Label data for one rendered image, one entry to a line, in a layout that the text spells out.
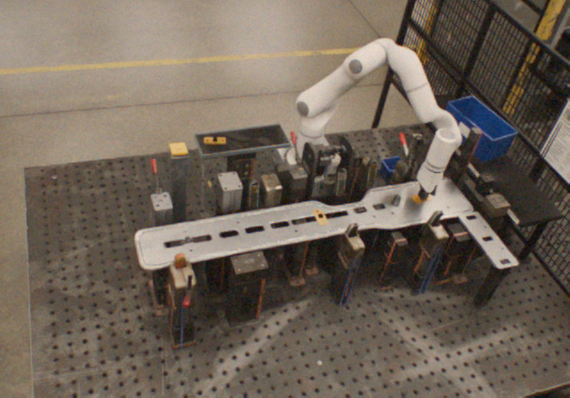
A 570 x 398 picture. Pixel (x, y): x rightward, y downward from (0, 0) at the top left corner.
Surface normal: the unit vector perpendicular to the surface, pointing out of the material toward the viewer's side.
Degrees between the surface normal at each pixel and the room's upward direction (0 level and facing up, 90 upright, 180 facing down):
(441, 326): 0
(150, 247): 0
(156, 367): 0
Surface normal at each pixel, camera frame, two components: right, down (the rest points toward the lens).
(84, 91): 0.13, -0.73
